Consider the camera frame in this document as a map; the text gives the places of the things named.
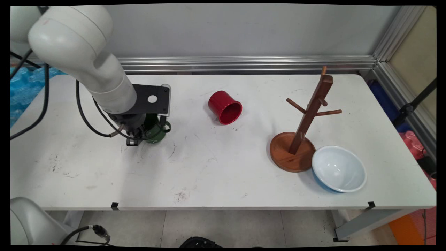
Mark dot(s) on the aluminium frame post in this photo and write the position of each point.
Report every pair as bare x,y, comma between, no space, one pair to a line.
397,35

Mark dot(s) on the orange floor mat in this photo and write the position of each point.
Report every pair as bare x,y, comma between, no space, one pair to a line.
402,230

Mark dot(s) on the short aluminium frame rail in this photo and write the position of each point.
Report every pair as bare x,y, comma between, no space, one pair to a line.
386,75

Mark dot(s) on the black cylindrical object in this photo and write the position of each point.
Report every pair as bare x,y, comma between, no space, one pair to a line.
427,165

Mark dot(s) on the white and blue bowl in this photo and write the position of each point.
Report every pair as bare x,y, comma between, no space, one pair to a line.
339,169

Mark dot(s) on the grey table leg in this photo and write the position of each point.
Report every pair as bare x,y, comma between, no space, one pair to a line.
73,219
366,223

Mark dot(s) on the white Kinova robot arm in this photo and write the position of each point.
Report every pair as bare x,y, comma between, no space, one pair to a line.
76,45

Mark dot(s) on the blue bubble wrap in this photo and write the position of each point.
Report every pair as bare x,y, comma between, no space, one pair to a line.
24,94

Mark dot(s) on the black tape piece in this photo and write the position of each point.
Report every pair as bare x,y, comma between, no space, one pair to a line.
371,205
115,206

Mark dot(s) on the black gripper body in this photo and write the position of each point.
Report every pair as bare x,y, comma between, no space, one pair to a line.
129,122

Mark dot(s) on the green enamel mug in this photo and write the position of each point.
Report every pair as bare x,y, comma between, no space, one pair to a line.
158,137

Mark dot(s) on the red foam mat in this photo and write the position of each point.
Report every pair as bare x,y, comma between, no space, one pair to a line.
430,226

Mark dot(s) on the grey rounded robot housing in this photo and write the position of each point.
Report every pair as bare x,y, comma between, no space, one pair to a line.
31,223

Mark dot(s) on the black round floor object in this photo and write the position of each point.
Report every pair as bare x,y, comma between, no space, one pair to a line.
200,242

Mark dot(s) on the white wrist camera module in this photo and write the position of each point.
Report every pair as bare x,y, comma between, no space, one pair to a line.
166,101

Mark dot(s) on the long aluminium frame rail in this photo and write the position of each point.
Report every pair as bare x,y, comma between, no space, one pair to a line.
244,64

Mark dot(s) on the red cup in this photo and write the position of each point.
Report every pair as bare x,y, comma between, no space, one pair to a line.
223,101

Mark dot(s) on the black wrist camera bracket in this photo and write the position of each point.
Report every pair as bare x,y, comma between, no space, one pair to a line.
143,99

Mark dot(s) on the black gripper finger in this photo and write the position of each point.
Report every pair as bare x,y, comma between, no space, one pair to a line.
146,134
132,141

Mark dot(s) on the wooden mug tree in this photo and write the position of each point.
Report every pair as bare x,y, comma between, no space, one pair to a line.
292,158

